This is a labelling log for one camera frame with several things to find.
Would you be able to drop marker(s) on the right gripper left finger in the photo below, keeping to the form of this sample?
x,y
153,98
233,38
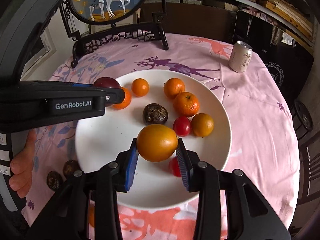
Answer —
x,y
66,214

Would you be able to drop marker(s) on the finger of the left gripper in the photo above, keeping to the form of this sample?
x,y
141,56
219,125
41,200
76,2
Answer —
x,y
110,96
82,85

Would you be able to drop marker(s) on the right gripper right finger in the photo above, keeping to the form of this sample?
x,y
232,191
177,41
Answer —
x,y
249,214

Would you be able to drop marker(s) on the dark red plum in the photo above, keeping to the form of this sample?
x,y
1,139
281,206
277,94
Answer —
x,y
106,82

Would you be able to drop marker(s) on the dark passion fruit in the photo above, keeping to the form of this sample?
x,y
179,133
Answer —
x,y
54,180
70,167

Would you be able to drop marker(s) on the small yellow-orange fruit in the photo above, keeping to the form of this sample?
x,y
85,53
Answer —
x,y
156,143

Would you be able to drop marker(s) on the large mandarin orange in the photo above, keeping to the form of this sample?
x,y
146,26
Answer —
x,y
186,104

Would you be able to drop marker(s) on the small yellow orange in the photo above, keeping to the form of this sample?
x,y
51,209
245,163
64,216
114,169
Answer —
x,y
202,125

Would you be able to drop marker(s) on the person's left hand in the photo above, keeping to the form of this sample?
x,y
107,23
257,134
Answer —
x,y
22,167

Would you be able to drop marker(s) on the mandarin on plate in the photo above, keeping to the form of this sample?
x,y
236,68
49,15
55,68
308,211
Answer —
x,y
126,102

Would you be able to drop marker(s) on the small orange on plate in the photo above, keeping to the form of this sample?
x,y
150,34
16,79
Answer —
x,y
140,87

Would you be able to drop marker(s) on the passion fruit on plate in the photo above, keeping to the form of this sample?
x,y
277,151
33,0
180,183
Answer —
x,y
154,113

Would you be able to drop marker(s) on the dark carved screen stand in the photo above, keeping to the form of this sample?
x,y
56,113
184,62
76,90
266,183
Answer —
x,y
146,31

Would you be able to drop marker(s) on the white oval plate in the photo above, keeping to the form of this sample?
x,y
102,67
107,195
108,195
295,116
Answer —
x,y
99,140

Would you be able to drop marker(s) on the red cherry tomato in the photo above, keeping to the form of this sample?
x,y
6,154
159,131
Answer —
x,y
174,167
182,126

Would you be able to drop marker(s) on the wooden chair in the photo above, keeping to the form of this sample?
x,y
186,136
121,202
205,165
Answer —
x,y
310,170

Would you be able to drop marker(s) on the black round object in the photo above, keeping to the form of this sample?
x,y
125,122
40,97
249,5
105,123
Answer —
x,y
303,115

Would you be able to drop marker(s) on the white drink can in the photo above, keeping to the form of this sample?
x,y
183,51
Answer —
x,y
240,57

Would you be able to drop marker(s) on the bookshelf with books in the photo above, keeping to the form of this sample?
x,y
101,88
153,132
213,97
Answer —
x,y
250,0

